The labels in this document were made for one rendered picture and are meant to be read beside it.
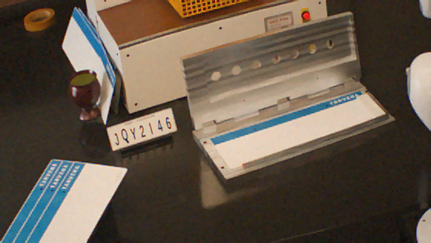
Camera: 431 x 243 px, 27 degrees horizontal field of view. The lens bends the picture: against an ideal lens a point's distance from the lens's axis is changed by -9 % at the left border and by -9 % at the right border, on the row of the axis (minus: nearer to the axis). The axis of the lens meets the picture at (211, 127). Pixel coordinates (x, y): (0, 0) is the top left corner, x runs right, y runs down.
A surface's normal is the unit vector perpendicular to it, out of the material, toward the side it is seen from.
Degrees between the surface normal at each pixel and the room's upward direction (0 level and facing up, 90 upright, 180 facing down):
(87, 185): 0
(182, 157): 0
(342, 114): 0
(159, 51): 90
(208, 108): 81
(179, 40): 90
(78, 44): 63
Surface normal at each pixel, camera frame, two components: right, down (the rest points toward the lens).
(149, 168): -0.11, -0.81
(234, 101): 0.34, 0.37
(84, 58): -0.86, -0.09
